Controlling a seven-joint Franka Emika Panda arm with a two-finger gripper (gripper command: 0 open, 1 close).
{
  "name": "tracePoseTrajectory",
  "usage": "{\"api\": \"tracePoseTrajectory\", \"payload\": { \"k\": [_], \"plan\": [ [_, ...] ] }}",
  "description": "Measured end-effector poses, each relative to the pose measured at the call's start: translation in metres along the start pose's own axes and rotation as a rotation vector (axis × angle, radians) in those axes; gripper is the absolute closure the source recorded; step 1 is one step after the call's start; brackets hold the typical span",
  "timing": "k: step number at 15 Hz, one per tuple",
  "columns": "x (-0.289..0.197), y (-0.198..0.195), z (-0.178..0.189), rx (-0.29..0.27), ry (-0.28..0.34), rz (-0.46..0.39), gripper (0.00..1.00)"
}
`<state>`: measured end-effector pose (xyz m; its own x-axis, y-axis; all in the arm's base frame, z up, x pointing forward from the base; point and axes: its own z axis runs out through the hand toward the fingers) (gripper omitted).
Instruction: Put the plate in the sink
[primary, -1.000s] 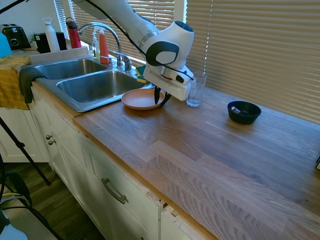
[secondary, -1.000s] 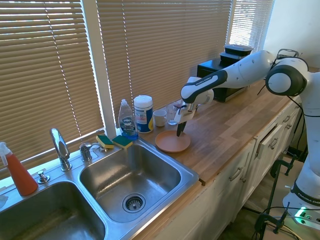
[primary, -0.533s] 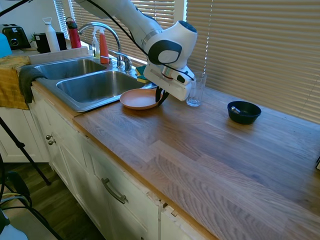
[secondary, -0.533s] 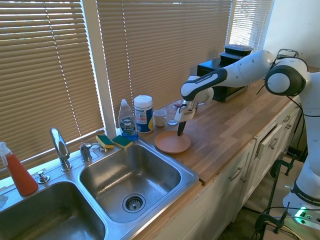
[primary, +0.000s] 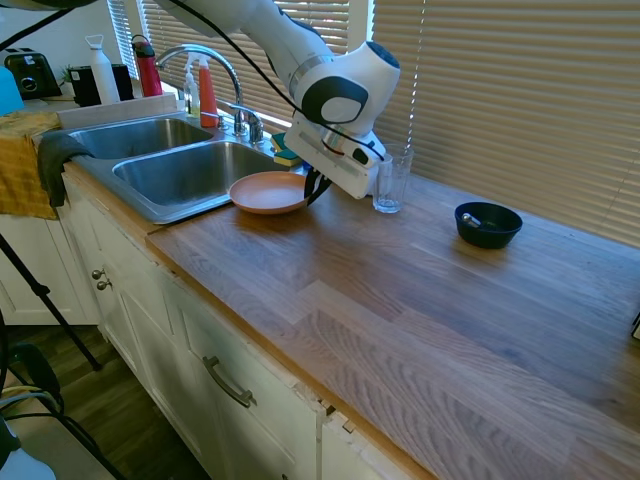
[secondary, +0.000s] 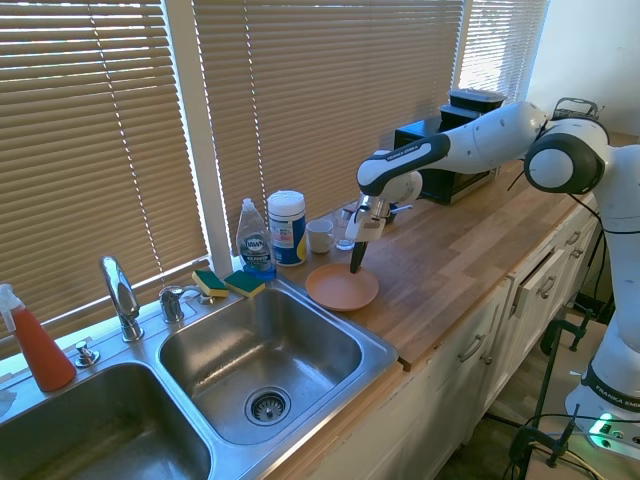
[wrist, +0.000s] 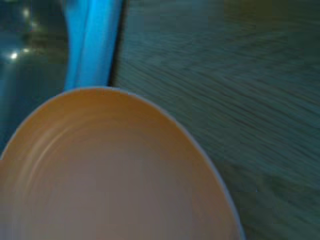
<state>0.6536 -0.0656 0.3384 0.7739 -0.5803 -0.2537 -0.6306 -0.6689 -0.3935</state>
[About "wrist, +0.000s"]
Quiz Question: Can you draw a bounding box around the round orange plate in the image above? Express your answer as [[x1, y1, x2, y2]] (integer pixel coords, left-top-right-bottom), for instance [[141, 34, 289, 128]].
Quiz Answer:
[[0, 86, 247, 240]]

